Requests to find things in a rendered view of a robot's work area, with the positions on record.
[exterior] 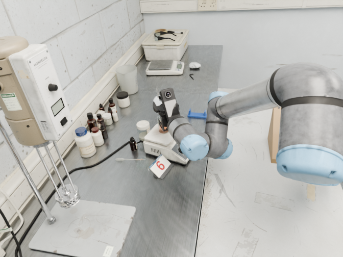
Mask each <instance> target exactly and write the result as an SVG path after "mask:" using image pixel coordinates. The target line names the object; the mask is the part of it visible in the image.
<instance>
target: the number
mask: <svg viewBox="0 0 343 257"><path fill-rule="evenodd" d="M168 164H169V162H168V161H167V160H166V158H165V157H164V156H161V157H160V158H159V160H158V161H157V162H156V163H155V164H154V165H153V166H152V167H151V169H152V170H153V171H154V172H155V173H156V174H157V175H158V176H159V175H160V174H161V173H162V171H163V170H164V169H165V168H166V167H167V165H168Z"/></svg>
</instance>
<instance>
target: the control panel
mask: <svg viewBox="0 0 343 257"><path fill-rule="evenodd" d="M178 148H179V146H178V144H177V143H176V144H175V145H174V147H173V148H172V150H173V151H174V152H175V153H177V154H178V155H179V156H181V157H182V158H183V159H185V160H186V159H187V157H186V155H184V154H183V153H180V152H179V151H178Z"/></svg>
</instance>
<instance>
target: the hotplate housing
mask: <svg viewBox="0 0 343 257"><path fill-rule="evenodd" d="M175 144H176V142H175V140H173V141H172V143H171V144H170V145H169V146H165V145H162V144H158V143H154V142H151V141H147V140H145V141H144V142H143V145H144V151H145V153H146V154H148V155H152V156H155V157H159V156H160V154H162V155H163V156H164V157H165V158H166V159H167V160H169V161H172V162H175V163H179V164H182V165H186V164H187V163H188V161H189V159H188V158H187V159H186V160H185V159H183V158H182V157H181V156H179V155H178V154H177V153H175V152H174V151H173V150H172V148H173V147H174V145H175Z"/></svg>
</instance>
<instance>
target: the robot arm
mask: <svg viewBox="0 0 343 257"><path fill-rule="evenodd" d="M159 99H160V100H162V102H161V101H160V100H159ZM277 107H281V116H280V128H279V141H278V153H277V155H276V162H277V171H278V173H279V174H280V175H282V176H283V177H286V178H290V179H293V180H296V181H301V182H305V183H309V184H314V185H321V186H337V185H339V183H342V182H343V80H342V79H341V77H340V76H339V75H337V74H336V73H335V72H334V71H332V70H331V69H329V68H327V67H325V66H322V65H320V64H315V63H309V62H298V63H292V64H288V65H285V66H283V67H281V68H278V69H276V70H275V71H274V72H273V73H272V75H271V76H270V77H269V78H266V79H263V80H261V81H258V82H256V83H254V84H251V85H249V86H246V87H244V88H241V89H239V90H236V91H234V92H232V93H227V92H222V91H216V92H212V93H211V94H210V95H209V101H208V109H207V117H206V125H205V132H204V133H201V132H198V131H196V129H195V128H194V127H193V126H192V125H191V124H190V123H189V122H188V120H187V119H185V118H184V117H183V116H181V115H180V112H179V109H180V108H179V104H178V103H177V101H176V97H175V94H174V90H173V88H167V89H163V90H161V91H160V95H159V98H158V97H157V96H155V98H154V100H153V110H154V112H156V113H157V114H159V115H160V118H161V122H160V120H158V121H159V125H160V124H161V125H162V126H161V125H160V127H161V128H162V130H163V131H169V133H170V135H171V136H172V138H173V139H174V140H175V142H176V143H177V144H178V146H179V147H180V149H181V151H182V153H183V154H184V155H186V157H187V158H188V159H189V160H191V161H197V160H201V159H202V158H204V157H210V158H213V159H222V160H223V159H226V158H228V157H229V156H230V155H231V153H232V151H233V145H232V141H231V140H230V139H228V138H227V132H228V123H229V119H230V118H233V117H237V116H242V115H246V114H251V113H255V112H260V111H264V110H268V109H273V108H277ZM164 127H167V128H166V129H164Z"/></svg>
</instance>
